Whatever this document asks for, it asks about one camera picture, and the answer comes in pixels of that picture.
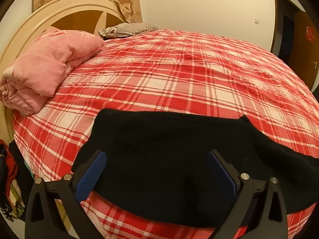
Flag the cream wooden headboard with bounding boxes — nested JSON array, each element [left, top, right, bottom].
[[0, 0, 127, 143]]

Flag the black pants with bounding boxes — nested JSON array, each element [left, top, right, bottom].
[[71, 109, 318, 228]]

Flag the grey striped pillow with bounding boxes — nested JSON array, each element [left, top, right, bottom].
[[98, 23, 158, 39]]

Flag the red plaid bed sheet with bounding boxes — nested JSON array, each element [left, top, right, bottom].
[[12, 29, 319, 239]]

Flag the pink folded quilt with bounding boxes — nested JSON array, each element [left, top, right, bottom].
[[1, 30, 104, 116]]

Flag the clothes pile beside bed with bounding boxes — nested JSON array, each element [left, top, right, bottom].
[[1, 141, 33, 222]]

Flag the brown wooden door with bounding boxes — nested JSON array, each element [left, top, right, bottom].
[[288, 11, 318, 88]]

